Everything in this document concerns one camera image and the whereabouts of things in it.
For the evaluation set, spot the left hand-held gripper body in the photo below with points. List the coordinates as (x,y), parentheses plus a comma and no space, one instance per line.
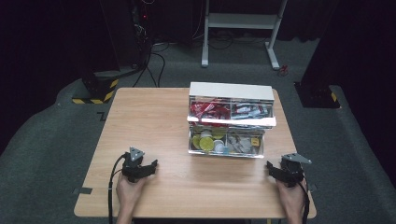
(134,169)

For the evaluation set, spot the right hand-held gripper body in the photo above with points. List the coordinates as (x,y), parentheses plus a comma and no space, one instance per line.
(292,172)

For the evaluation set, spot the pile of silver stick packets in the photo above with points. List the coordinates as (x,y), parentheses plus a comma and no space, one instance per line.
(249,110)

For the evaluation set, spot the clear organizer box white lid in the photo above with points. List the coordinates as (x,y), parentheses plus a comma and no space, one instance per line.
(230,90)

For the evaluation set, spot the person's right hand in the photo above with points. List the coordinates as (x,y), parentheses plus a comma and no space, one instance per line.
(292,199)

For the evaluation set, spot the person's left hand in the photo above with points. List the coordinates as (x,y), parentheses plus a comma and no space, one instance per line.
(127,196)

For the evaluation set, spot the small yellow packet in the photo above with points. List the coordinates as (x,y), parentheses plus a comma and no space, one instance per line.
(255,142)

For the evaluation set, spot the clear plastic packets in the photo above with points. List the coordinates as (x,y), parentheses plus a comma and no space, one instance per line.
(239,143)

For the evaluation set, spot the grey tape strip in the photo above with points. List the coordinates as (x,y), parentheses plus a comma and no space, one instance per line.
(82,190)

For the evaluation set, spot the large green capsule cup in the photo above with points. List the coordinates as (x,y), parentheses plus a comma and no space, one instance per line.
(206,144)

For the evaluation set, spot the white capsule cup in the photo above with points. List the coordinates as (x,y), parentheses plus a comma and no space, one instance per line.
(219,145)
(205,134)

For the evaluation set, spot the pile of red stick packets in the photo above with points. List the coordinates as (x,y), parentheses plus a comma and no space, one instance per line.
(208,109)

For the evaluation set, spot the black yellow striped stand base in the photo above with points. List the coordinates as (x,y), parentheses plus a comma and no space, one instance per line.
(98,88)

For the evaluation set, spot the dark equipment rack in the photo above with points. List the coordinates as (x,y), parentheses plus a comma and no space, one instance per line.
(141,28)

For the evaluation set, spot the white metal stand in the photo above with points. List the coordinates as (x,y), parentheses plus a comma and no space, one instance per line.
(239,21)

